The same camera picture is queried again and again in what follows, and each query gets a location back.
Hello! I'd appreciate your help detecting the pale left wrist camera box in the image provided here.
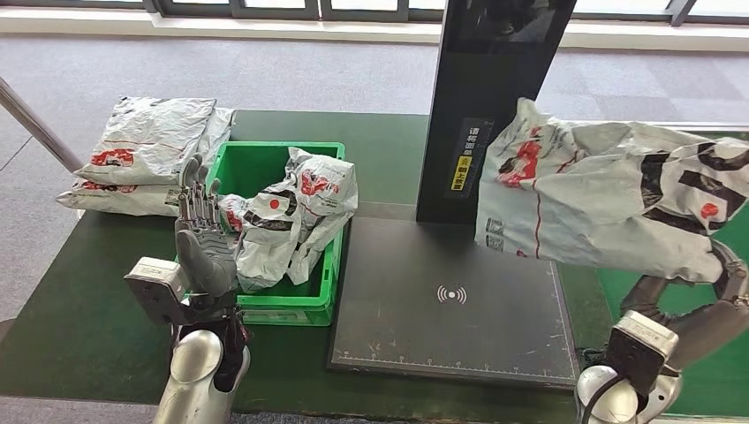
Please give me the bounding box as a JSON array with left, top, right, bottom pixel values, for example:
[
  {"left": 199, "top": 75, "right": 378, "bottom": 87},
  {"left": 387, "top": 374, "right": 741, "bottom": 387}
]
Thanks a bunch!
[{"left": 124, "top": 257, "right": 192, "bottom": 327}]

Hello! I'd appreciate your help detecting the white poly mailer parcel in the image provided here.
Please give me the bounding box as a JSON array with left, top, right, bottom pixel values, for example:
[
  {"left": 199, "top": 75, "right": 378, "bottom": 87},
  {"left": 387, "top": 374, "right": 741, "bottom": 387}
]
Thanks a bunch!
[
  {"left": 54, "top": 108, "right": 234, "bottom": 219},
  {"left": 72, "top": 96, "right": 216, "bottom": 187}
]

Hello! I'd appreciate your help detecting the silver metal pole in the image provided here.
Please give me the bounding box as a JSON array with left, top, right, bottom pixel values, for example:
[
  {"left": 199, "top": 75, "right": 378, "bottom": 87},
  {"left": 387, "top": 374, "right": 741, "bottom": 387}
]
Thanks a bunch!
[{"left": 0, "top": 80, "right": 82, "bottom": 176}]

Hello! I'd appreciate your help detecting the silver conveyor edge rail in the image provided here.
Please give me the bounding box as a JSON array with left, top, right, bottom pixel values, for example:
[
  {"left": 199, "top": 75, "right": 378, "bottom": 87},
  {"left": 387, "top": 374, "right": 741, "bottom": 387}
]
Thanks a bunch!
[{"left": 570, "top": 119, "right": 749, "bottom": 141}]

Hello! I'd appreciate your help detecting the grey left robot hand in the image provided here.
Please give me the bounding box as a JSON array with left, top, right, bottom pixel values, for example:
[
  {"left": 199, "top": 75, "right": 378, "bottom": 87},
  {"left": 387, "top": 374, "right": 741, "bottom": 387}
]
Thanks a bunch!
[{"left": 175, "top": 153, "right": 238, "bottom": 297}]

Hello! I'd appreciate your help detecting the dark green table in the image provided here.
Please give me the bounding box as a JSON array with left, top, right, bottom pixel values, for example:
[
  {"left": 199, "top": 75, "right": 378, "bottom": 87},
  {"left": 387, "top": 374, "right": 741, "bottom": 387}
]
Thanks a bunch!
[{"left": 0, "top": 110, "right": 645, "bottom": 424}]

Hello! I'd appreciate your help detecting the black inbound scanner machine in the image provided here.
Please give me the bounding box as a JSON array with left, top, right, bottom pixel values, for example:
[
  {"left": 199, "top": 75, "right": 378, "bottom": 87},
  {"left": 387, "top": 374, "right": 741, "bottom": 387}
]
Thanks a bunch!
[{"left": 327, "top": 0, "right": 580, "bottom": 390}]

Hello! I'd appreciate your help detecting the green plastic crate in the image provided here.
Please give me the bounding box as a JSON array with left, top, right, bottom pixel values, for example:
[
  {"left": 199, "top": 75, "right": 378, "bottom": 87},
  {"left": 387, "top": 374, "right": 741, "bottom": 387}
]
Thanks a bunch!
[{"left": 175, "top": 141, "right": 347, "bottom": 327}]

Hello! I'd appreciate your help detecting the dark window frame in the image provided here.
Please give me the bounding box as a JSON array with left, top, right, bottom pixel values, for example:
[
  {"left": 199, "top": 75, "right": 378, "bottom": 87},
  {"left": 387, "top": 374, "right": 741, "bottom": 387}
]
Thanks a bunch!
[{"left": 0, "top": 0, "right": 749, "bottom": 29}]

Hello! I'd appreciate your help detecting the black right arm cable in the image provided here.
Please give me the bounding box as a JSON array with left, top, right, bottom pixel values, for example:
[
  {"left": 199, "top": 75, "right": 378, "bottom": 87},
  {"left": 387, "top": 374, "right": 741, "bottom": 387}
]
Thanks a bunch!
[{"left": 579, "top": 374, "right": 627, "bottom": 424}]

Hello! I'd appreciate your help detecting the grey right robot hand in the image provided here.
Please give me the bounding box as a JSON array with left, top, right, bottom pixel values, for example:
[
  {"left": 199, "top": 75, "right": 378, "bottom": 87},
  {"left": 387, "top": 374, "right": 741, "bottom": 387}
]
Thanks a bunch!
[{"left": 620, "top": 239, "right": 749, "bottom": 373}]

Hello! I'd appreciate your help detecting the white red-print parcel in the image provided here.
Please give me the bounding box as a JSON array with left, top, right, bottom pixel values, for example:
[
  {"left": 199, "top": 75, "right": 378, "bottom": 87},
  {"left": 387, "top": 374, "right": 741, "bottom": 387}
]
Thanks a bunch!
[{"left": 284, "top": 147, "right": 359, "bottom": 287}]

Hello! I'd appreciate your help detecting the yellow black scanner label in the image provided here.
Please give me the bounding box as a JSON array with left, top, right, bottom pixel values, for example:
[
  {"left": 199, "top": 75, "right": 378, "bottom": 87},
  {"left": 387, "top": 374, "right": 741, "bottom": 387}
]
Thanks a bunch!
[{"left": 443, "top": 118, "right": 496, "bottom": 201}]

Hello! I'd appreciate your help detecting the large white black-print parcel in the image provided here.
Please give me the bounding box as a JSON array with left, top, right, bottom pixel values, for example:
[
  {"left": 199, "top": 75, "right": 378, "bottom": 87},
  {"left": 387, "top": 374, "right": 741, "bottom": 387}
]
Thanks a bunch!
[{"left": 474, "top": 97, "right": 749, "bottom": 285}]

